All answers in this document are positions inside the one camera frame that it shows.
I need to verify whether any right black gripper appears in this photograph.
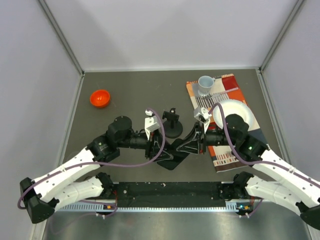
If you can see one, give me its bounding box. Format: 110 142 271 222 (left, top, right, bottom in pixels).
176 121 237 155

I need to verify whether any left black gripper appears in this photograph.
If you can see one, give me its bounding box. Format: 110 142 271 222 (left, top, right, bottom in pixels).
118 129 174 162

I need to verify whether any black smartphone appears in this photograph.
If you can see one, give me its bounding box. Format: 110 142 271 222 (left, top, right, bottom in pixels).
155 138 189 171

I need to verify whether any black phone stand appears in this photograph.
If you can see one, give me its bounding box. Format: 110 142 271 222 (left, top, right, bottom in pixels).
162 107 183 139

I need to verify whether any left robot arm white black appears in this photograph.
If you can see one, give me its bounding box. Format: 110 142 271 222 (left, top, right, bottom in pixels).
17 110 166 224

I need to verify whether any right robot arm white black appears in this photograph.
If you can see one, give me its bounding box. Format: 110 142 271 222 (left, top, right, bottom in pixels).
176 113 320 230

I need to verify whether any patterned orange placemat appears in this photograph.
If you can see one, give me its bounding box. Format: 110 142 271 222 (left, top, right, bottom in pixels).
185 73 269 173

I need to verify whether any white plate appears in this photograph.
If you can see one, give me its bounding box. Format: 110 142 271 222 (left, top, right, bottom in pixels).
212 99 255 129

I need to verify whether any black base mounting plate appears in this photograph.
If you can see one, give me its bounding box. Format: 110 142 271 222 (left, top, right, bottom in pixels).
109 182 234 208

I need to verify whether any light blue cup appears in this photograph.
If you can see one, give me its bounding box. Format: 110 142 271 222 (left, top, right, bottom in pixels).
197 75 216 97

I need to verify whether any orange bowl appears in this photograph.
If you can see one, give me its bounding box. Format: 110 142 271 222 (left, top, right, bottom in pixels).
89 89 111 108

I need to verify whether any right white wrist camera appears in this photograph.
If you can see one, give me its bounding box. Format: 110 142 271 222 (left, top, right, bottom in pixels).
193 107 212 133

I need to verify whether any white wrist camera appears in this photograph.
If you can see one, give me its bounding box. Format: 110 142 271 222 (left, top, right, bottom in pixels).
144 109 160 140
193 107 212 133

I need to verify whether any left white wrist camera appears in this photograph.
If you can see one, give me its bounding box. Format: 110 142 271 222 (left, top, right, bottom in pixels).
144 109 160 140

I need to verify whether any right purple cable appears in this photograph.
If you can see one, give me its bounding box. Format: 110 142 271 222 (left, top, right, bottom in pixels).
209 103 320 188

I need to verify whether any purple cable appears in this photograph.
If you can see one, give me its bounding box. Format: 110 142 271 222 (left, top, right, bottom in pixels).
209 103 320 188
16 107 166 210

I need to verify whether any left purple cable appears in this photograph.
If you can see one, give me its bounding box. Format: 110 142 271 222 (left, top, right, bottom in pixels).
16 107 166 210

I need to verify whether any grey slotted cable duct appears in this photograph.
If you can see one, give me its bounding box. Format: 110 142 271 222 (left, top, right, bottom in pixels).
58 202 239 213

